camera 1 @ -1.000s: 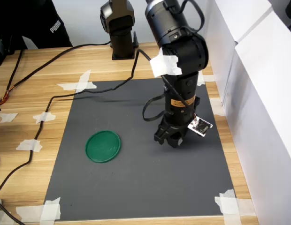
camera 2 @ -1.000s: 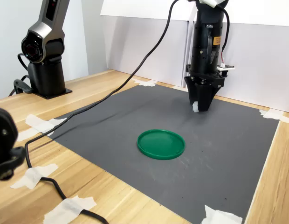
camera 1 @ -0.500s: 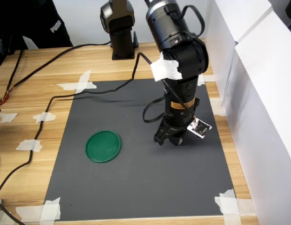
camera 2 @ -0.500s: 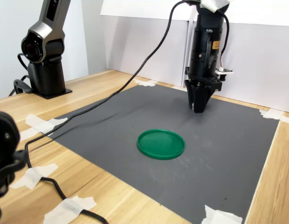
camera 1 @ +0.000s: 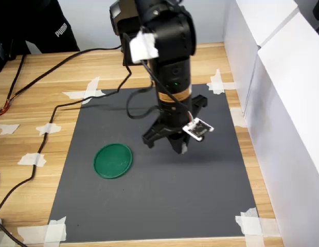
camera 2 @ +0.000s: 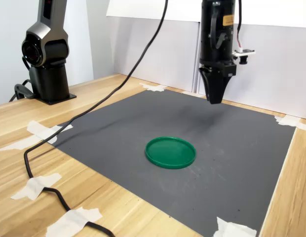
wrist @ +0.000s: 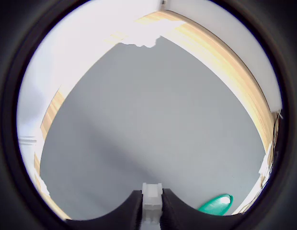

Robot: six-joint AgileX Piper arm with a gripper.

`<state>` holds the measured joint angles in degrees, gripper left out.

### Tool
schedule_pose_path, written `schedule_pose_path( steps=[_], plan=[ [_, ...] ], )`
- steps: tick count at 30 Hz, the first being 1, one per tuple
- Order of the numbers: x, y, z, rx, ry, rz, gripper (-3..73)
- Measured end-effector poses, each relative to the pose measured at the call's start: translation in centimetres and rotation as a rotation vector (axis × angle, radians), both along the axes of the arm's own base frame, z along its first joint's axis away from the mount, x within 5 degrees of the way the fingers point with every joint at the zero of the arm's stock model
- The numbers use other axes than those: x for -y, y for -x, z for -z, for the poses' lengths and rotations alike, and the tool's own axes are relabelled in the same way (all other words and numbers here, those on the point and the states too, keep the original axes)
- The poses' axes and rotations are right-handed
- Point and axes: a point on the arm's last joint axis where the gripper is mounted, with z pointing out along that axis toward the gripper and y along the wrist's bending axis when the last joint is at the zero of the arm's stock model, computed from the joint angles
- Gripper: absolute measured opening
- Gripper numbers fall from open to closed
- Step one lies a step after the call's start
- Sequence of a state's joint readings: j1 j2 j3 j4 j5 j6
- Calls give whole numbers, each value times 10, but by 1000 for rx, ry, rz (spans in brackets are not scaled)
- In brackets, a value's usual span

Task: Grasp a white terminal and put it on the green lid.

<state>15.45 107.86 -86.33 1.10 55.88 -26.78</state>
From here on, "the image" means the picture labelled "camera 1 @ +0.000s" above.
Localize white tape wad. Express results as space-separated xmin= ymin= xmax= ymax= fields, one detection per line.
xmin=129 ymin=30 xmax=160 ymax=64

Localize person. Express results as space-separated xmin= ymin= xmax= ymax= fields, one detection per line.
xmin=0 ymin=0 xmax=81 ymax=55

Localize round green lid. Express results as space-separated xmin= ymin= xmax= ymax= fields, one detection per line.
xmin=93 ymin=143 xmax=133 ymax=180

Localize thin braided cable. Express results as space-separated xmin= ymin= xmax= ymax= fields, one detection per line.
xmin=5 ymin=54 xmax=26 ymax=103

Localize black camera cable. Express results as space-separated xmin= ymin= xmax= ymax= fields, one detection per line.
xmin=0 ymin=32 xmax=196 ymax=216

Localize dark grey mat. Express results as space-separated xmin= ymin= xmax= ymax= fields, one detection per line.
xmin=47 ymin=82 xmax=263 ymax=244

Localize white tape patch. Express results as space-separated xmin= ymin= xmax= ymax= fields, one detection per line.
xmin=62 ymin=76 xmax=107 ymax=105
xmin=235 ymin=207 xmax=281 ymax=247
xmin=17 ymin=152 xmax=47 ymax=167
xmin=16 ymin=216 xmax=68 ymax=245
xmin=0 ymin=123 xmax=21 ymax=135
xmin=206 ymin=68 xmax=237 ymax=95
xmin=36 ymin=122 xmax=62 ymax=136
xmin=229 ymin=107 xmax=250 ymax=129

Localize black base cable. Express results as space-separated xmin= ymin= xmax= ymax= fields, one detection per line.
xmin=0 ymin=45 xmax=123 ymax=116

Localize white partition board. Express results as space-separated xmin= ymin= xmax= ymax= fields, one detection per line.
xmin=222 ymin=0 xmax=300 ymax=121
xmin=248 ymin=12 xmax=319 ymax=247

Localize small white camera box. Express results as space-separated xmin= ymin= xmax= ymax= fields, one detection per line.
xmin=182 ymin=117 xmax=215 ymax=143

